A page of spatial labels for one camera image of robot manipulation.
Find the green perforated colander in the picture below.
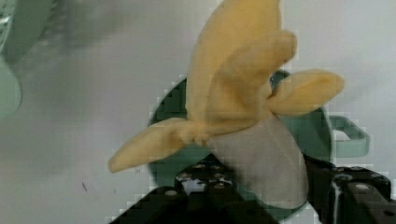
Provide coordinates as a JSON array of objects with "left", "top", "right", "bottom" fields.
[{"left": 0, "top": 0, "right": 60, "bottom": 120}]

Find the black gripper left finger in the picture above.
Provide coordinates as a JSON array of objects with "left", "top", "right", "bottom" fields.
[{"left": 109, "top": 155, "right": 279, "bottom": 224}]

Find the green metal mug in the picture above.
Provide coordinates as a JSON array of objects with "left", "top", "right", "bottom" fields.
[{"left": 148, "top": 68, "right": 372, "bottom": 222}]

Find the plush peeled banana toy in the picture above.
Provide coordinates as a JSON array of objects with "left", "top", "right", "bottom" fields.
[{"left": 108, "top": 0, "right": 345, "bottom": 209}]

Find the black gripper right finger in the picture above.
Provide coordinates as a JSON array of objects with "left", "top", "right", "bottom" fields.
[{"left": 304, "top": 156, "right": 396, "bottom": 224}]

